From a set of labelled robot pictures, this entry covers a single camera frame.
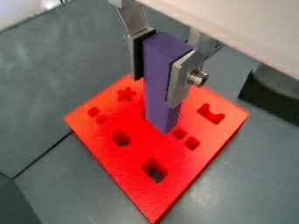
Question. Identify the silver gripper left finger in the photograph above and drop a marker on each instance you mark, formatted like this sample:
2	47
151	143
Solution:
133	15

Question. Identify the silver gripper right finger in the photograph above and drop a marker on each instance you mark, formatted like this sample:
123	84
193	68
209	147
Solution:
187	68

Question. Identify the red shape sorter board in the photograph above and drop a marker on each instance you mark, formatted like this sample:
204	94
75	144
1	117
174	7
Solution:
153	165

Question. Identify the black curved block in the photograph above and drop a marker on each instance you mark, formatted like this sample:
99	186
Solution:
273	91

